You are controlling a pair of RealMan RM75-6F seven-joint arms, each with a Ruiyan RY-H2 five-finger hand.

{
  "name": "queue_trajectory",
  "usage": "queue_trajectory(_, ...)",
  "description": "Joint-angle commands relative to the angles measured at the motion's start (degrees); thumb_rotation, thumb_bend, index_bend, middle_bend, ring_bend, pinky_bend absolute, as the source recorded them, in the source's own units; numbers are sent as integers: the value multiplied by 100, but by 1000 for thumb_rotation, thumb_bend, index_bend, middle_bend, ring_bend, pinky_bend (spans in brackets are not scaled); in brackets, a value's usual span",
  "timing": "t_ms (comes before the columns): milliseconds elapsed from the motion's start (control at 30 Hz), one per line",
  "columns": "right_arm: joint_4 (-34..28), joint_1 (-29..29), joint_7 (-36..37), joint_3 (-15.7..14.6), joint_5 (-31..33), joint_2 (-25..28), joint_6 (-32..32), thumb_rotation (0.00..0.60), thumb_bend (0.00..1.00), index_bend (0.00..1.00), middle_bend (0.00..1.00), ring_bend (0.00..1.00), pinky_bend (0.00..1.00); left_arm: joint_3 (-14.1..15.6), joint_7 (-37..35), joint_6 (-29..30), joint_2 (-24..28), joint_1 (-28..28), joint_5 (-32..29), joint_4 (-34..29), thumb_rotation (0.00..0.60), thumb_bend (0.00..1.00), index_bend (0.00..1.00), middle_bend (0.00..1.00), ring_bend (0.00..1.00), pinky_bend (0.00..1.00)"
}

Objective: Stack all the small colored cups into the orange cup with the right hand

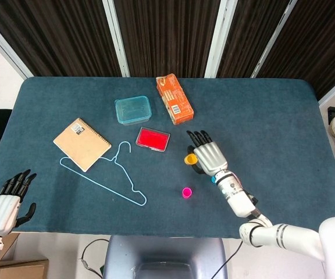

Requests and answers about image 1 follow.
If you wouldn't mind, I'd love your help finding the brown spiral notebook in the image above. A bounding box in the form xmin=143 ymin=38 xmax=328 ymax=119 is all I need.
xmin=52 ymin=117 xmax=112 ymax=173

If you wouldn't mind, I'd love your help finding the light blue wire hanger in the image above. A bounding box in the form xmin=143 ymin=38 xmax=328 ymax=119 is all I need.
xmin=59 ymin=141 xmax=148 ymax=207

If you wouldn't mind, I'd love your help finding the teal plastic food container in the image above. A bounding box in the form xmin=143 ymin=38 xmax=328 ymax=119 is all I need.
xmin=114 ymin=95 xmax=152 ymax=126

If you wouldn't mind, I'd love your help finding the dark teal table cloth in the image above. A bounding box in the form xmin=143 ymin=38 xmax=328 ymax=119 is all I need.
xmin=0 ymin=76 xmax=335 ymax=241

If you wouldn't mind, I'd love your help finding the red ink pad case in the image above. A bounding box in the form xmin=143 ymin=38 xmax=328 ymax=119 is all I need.
xmin=135 ymin=126 xmax=172 ymax=153

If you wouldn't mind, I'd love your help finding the black floor cable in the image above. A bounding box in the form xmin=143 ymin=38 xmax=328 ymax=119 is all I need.
xmin=80 ymin=238 xmax=111 ymax=279

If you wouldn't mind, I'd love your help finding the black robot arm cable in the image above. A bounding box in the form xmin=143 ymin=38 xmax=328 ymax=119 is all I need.
xmin=213 ymin=240 xmax=244 ymax=279

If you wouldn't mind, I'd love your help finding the orange cardboard box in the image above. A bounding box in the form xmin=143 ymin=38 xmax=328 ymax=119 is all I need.
xmin=155 ymin=73 xmax=195 ymax=126

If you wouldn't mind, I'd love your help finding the brown cardboard box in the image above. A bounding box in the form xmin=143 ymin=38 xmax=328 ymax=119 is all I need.
xmin=0 ymin=232 xmax=20 ymax=264
xmin=0 ymin=258 xmax=49 ymax=279

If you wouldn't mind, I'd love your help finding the dark slatted divider panel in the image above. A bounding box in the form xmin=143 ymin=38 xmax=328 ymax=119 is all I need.
xmin=216 ymin=0 xmax=284 ymax=78
xmin=256 ymin=0 xmax=335 ymax=99
xmin=0 ymin=0 xmax=122 ymax=78
xmin=112 ymin=0 xmax=223 ymax=78

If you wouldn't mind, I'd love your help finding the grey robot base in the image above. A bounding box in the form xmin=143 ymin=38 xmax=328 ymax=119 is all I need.
xmin=102 ymin=235 xmax=229 ymax=279

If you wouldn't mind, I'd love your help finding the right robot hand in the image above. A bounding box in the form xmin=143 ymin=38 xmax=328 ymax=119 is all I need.
xmin=186 ymin=130 xmax=229 ymax=177

